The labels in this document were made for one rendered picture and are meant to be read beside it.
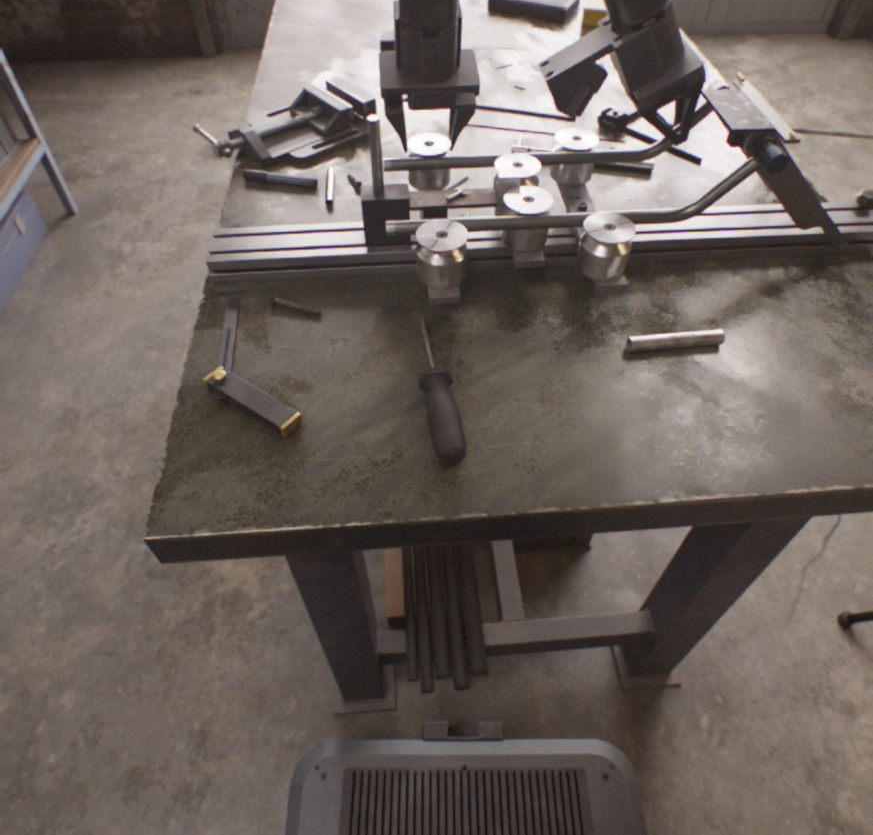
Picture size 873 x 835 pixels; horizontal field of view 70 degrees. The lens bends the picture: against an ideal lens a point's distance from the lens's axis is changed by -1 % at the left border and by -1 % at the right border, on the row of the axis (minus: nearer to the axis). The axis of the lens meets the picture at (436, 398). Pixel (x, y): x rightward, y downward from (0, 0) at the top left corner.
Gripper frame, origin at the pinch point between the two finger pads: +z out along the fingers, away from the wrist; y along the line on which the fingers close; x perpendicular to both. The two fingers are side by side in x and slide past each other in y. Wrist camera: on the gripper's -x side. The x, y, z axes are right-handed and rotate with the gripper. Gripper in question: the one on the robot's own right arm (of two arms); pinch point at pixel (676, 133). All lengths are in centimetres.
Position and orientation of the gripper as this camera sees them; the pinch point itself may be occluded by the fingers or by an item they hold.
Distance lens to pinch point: 80.2
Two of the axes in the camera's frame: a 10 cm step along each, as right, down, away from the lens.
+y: 0.8, 7.6, -6.4
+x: 8.6, -3.7, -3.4
